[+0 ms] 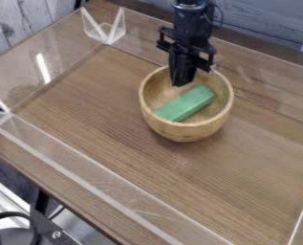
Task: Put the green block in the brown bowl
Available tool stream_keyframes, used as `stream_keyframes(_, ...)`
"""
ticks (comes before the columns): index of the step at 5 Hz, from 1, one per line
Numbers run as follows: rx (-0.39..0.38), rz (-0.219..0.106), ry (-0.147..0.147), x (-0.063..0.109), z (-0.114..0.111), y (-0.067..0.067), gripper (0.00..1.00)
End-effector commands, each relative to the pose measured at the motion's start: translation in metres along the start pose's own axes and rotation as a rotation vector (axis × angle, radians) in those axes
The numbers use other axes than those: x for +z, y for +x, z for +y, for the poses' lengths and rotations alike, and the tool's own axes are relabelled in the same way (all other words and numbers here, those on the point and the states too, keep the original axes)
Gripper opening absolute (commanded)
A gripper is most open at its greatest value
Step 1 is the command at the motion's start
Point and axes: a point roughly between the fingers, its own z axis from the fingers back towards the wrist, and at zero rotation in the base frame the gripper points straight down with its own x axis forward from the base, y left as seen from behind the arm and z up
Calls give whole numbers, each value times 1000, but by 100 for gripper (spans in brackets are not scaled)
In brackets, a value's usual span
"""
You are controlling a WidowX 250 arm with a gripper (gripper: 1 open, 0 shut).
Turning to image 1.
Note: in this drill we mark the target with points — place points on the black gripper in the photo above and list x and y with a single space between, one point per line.
186 42

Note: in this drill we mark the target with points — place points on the light wooden bowl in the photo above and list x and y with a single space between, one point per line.
157 91

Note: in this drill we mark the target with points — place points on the green rectangular block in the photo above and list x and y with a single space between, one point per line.
182 107

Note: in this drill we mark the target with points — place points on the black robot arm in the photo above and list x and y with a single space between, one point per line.
194 3

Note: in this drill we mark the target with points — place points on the black table leg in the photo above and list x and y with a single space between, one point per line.
42 202

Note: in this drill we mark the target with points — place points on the clear acrylic enclosure wall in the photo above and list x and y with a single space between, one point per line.
74 135

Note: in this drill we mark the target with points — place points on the black metal bracket with screw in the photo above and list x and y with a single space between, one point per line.
50 233

